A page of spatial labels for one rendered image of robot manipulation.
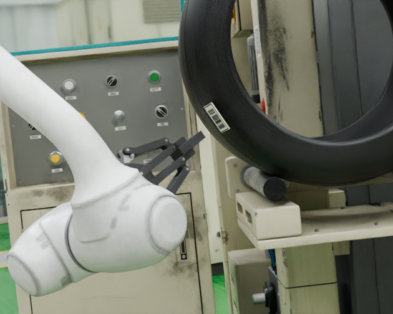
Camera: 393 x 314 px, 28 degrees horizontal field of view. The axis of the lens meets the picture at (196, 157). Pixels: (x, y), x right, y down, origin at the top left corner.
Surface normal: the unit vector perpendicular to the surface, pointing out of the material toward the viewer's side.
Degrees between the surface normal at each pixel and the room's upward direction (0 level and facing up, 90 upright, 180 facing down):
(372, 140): 101
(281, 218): 90
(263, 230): 90
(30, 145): 90
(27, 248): 53
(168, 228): 89
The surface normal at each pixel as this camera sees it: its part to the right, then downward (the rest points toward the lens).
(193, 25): -0.70, -0.01
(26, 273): -0.54, 0.40
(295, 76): 0.05, 0.05
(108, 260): -0.40, 0.67
